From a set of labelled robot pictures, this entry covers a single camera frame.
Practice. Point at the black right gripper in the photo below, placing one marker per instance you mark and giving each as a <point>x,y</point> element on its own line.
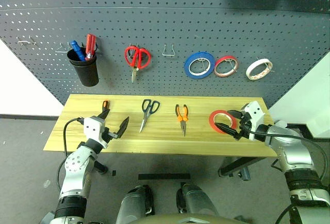
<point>245,126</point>

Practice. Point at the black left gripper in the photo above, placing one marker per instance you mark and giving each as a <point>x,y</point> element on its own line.
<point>111,135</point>

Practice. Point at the wide red tape roll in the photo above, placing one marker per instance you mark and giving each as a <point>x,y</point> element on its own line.
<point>212,121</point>

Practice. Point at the orange black needle-nose pliers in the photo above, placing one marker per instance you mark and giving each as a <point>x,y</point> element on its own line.
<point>182,120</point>

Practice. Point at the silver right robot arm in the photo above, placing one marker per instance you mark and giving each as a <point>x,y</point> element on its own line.
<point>291,152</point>

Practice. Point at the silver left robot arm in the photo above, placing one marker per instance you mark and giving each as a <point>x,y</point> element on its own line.
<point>74,162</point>

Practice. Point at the grey metal pegboard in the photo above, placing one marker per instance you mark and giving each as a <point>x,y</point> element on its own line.
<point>165,15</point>

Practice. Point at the orange black screwdriver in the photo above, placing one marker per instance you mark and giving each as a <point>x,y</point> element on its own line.
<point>105,104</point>

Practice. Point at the black table leg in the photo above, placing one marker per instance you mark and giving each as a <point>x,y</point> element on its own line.
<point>100,167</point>
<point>237,166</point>

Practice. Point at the black plastic cup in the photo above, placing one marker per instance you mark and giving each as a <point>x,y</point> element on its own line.
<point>87,76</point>

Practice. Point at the thin red tape roll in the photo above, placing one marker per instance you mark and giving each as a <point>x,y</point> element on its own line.
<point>227,57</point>

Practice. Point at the white printed tape roll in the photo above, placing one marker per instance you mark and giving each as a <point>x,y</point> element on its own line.
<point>260,60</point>

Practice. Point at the blue tape roll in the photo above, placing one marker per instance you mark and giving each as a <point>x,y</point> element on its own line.
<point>187,67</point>

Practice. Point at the black floor strip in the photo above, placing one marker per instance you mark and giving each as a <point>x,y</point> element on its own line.
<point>165,176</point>

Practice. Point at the grey rounded leg shell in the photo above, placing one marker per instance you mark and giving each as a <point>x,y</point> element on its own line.
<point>198,200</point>
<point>131,206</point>

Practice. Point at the olive rounded rim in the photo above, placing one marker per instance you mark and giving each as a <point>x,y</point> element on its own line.
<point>188,220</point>

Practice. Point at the grey floor block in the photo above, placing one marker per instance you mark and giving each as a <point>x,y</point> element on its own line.
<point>47,219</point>

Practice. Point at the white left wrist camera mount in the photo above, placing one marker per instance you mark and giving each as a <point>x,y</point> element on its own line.
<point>93,130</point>

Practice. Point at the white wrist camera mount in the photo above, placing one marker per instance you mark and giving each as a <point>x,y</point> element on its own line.
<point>93,130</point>
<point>255,113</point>

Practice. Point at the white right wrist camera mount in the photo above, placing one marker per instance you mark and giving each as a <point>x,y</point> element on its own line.
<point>255,113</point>

